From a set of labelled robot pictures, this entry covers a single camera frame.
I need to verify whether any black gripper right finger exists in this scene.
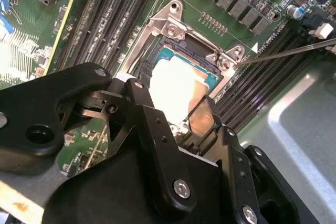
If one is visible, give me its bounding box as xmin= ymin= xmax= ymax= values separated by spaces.
xmin=195 ymin=111 xmax=300 ymax=224

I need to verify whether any thin metal locking lever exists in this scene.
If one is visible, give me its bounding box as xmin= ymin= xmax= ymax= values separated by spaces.
xmin=236 ymin=37 xmax=336 ymax=66

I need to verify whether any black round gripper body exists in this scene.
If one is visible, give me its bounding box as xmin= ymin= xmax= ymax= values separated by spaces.
xmin=43 ymin=150 xmax=237 ymax=224

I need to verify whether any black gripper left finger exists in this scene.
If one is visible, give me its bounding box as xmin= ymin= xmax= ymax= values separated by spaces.
xmin=0 ymin=61 xmax=197 ymax=212

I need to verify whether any silver square CPU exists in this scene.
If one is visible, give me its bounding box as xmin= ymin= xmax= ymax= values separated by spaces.
xmin=146 ymin=45 xmax=220 ymax=127

